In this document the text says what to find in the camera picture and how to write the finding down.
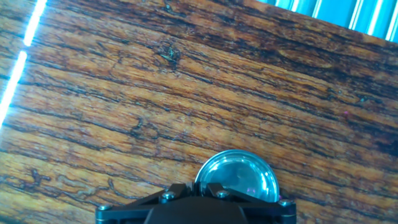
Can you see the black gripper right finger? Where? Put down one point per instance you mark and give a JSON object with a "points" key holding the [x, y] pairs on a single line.
{"points": [[267, 211]]}

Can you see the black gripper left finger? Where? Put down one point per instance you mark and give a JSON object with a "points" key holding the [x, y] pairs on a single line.
{"points": [[136, 211]]}

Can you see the small round steel plate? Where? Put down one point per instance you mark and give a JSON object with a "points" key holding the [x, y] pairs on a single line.
{"points": [[241, 171]]}

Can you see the brown wooden board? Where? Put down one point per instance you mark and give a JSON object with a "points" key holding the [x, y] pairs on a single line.
{"points": [[124, 93]]}

